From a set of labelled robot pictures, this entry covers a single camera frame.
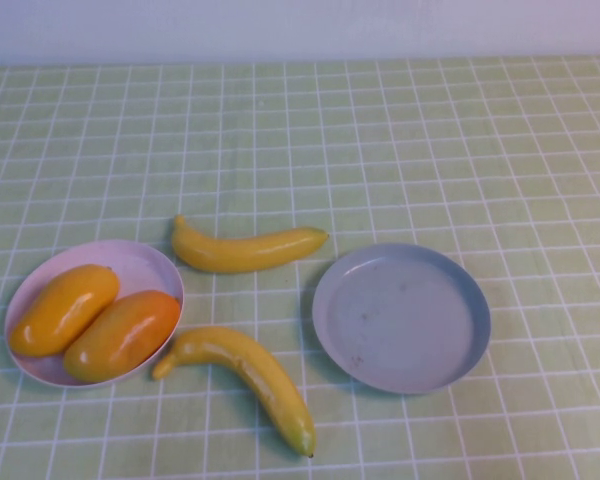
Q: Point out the orange-blushed plastic mango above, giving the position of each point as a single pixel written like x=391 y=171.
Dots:
x=125 y=335

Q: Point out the blue round plate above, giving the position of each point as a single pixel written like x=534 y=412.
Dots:
x=400 y=325

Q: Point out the small yellow plastic banana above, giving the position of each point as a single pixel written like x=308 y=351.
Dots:
x=240 y=252

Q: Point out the green checked tablecloth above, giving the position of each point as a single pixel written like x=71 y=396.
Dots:
x=430 y=150

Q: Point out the pink round plate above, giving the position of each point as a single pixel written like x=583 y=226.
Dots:
x=140 y=265

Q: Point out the large yellow plastic banana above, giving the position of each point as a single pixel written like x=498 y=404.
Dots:
x=270 y=380

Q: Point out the yellow plastic mango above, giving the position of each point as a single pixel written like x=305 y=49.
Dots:
x=65 y=310

